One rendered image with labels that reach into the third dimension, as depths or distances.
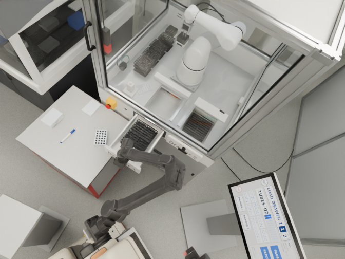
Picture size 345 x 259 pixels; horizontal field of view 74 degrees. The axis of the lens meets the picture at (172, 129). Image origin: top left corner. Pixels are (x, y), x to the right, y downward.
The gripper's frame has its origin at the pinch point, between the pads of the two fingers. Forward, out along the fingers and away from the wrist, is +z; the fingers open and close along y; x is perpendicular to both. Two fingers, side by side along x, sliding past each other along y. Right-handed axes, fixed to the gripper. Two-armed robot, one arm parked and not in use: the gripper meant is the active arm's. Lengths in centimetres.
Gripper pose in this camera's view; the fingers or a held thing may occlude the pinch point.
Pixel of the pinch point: (122, 163)
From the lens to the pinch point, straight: 151.9
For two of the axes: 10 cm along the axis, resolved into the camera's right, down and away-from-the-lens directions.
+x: -8.5, -5.3, 0.9
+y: 5.0, -7.3, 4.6
